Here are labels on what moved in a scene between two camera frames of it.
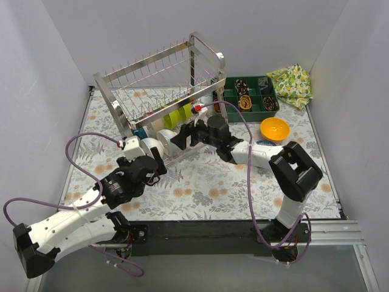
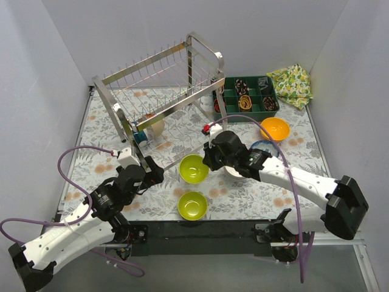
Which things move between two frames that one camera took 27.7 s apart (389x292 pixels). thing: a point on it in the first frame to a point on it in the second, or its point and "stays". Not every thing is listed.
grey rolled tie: [262, 82] stays
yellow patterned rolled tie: [245, 102] stays
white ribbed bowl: [166, 135] to [233, 173]
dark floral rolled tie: [270, 103] stays
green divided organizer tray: [255, 97] stays
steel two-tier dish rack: [152, 91] stays
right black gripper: [191, 134] to [211, 159]
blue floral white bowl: [266, 143] stays
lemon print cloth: [293, 85] stays
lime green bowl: [186, 112] to [192, 170]
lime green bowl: [172, 119] to [192, 205]
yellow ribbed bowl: [275, 129] stays
